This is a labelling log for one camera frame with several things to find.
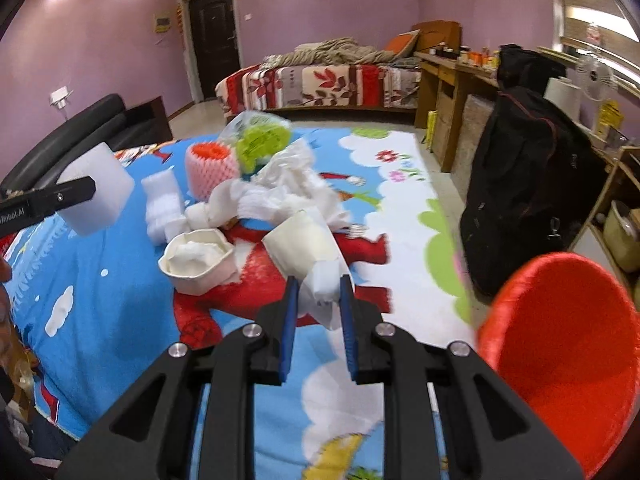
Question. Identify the striped window blind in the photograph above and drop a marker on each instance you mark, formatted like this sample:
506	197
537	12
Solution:
585	5

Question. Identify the dark brown door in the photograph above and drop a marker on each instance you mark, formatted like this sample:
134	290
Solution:
210	45

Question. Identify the white paper bowl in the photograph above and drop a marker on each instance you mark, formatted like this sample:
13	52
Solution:
200	280

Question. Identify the crumpled white tissue pile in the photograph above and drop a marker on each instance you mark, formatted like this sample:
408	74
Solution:
300	185

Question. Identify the black leather sofa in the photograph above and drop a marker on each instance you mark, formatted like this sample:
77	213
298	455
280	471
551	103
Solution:
65	130

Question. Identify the white wall outlet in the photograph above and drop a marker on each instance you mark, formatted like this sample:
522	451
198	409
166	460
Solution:
59	96

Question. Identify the yellow packet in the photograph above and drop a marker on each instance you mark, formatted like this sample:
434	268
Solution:
610	117

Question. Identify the red door decoration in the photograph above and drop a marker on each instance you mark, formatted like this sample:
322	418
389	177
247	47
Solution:
180	17

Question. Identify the grey-brown crumpled blanket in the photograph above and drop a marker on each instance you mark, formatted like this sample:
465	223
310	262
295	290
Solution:
335	50

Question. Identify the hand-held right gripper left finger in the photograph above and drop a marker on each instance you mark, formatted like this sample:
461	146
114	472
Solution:
293	340

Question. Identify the white foam block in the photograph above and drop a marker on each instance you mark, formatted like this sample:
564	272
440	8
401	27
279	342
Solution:
102	175

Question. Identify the red plastic bin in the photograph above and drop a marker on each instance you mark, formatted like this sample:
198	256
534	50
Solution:
550	360

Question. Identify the orange pillow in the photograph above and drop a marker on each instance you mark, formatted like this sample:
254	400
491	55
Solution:
402	44

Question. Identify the beige cooking pot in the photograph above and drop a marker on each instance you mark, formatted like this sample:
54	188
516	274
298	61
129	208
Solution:
622	235

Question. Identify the orange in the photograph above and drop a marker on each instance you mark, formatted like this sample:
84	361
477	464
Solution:
210	175

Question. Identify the row of small bottles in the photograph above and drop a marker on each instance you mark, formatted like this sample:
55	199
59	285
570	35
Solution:
472	56

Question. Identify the cartoon printed blanket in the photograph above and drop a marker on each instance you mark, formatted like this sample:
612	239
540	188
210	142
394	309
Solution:
125	310

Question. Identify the white desk fan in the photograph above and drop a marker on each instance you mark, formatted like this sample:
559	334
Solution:
595	77

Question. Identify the red and white hanging tag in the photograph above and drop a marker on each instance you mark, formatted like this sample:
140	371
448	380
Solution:
593	34

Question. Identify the cream paper cup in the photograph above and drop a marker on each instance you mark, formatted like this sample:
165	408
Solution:
300	245

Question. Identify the small black bag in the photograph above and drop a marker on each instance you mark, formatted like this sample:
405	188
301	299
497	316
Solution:
530	67

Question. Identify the large black duffel bag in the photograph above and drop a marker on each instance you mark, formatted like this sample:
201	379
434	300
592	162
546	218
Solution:
520	185

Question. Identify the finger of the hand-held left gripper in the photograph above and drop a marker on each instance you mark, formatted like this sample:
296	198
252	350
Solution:
65	195

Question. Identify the bed with floral cover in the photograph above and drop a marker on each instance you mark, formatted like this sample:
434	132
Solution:
320	82

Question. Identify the wooden white cabinet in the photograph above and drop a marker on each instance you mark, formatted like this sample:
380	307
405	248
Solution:
615	180

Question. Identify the dark wooden side table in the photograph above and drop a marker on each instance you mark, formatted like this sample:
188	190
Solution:
150	120

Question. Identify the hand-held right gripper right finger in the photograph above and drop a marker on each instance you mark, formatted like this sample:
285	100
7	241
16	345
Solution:
349	340

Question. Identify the wooden desk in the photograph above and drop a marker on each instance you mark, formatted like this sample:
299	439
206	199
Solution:
452	77

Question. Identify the wall electrical panel box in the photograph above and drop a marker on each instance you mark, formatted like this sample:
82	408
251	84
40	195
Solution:
162	23

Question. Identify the green printed plastic bag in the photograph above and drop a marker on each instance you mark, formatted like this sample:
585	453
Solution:
262	140

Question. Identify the white foam wrap piece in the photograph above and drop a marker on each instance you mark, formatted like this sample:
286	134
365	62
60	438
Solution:
162	200

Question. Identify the yellow box under desk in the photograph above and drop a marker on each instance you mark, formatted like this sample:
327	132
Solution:
431	127

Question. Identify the wooden bed headboard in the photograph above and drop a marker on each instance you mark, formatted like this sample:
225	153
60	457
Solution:
440	35

